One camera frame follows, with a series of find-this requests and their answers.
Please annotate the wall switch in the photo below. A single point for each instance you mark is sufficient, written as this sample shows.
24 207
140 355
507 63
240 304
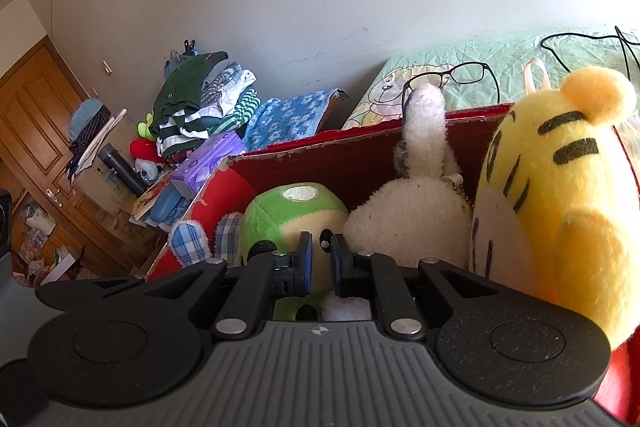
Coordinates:
105 68

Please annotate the pile of folded clothes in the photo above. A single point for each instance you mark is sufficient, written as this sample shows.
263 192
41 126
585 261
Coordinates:
190 82

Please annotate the black bottle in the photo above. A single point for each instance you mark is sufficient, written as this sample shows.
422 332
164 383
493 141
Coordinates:
120 167

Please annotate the purple tissue pack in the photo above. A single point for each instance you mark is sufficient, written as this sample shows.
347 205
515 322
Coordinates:
205 159

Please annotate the white long-eared plush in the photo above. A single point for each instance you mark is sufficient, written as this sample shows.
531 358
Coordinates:
415 212

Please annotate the colourful book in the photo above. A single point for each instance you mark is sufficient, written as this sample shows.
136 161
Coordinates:
150 199

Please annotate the cartoon printed bedsheet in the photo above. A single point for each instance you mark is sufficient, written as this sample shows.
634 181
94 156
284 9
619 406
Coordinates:
510 52

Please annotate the green plush toy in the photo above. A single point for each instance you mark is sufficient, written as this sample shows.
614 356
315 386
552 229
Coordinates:
270 217

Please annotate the blue box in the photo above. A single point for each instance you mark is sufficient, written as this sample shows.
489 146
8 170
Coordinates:
170 209

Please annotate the blue floral towel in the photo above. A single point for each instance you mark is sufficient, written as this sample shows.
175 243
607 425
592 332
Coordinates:
290 117

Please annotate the black power adapter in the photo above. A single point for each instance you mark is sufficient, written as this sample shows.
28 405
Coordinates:
580 35

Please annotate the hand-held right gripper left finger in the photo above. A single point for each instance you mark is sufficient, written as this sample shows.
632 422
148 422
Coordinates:
302 264

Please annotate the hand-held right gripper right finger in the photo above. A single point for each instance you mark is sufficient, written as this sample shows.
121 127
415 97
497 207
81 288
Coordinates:
339 267

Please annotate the yellow tiger plush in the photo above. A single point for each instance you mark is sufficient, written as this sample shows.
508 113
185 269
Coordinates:
575 187

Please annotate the pile of plastic bags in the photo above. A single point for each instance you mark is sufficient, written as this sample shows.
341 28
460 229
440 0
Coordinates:
40 237

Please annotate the blue grey cloth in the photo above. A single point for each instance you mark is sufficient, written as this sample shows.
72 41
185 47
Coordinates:
87 117

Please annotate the small green toy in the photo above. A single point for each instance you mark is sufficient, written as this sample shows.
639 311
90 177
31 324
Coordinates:
145 127

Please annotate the brown cardboard box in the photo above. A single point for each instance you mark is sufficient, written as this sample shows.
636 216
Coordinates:
105 197

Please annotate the wooden door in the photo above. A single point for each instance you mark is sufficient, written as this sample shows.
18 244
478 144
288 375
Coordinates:
40 107

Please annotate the red and white plush toy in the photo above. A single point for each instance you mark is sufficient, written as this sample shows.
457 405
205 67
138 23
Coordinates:
142 152

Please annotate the black eyeglasses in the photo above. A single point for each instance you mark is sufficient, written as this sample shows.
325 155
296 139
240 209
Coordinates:
470 73

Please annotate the black clip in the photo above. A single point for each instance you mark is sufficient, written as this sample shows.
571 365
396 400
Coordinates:
189 48

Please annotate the red cardboard box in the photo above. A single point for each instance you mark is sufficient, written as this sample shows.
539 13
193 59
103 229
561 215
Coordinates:
350 162

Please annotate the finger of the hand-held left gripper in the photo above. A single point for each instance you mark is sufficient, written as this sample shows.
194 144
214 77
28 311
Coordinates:
85 291

